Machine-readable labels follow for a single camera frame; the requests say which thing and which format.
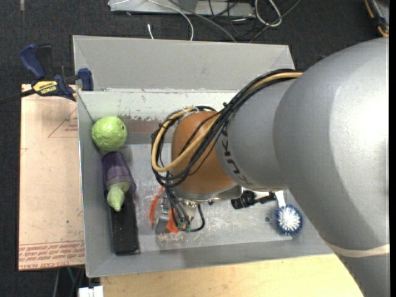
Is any dark green flat block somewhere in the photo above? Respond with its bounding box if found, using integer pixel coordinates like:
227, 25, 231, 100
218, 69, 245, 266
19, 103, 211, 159
108, 192, 140, 255

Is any pale green toy pear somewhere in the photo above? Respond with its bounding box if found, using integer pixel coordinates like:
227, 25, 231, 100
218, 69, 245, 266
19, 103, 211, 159
106, 181, 132, 213

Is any grey metal bin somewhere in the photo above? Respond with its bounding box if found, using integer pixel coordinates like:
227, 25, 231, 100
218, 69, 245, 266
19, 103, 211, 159
72, 35, 334, 278

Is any clear purple plastic cup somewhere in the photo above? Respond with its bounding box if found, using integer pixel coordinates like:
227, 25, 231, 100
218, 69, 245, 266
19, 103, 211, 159
101, 151, 137, 195

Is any green ball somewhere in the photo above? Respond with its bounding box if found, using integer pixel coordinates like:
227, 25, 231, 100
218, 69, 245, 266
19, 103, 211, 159
90, 115, 129, 153

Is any brown cardboard board, red print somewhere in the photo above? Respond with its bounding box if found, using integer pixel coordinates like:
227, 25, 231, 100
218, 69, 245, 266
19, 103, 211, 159
18, 84, 86, 272

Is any black cylinder on white bracket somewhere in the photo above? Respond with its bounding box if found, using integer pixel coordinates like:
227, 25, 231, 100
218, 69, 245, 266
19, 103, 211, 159
230, 189, 288, 210

